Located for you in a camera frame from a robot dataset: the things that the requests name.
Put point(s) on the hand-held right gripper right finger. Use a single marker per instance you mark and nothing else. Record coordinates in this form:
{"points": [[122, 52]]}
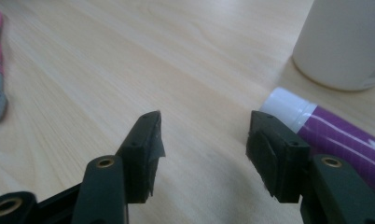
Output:
{"points": [[285, 161]]}

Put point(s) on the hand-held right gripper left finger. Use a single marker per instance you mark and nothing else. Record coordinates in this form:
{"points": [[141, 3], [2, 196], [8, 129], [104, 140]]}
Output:
{"points": [[136, 161]]}

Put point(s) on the purple toothpaste tube white cap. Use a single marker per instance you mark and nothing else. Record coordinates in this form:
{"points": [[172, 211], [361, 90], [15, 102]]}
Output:
{"points": [[341, 137]]}

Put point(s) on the white cup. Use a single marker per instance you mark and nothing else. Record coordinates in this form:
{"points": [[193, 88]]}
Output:
{"points": [[344, 43]]}

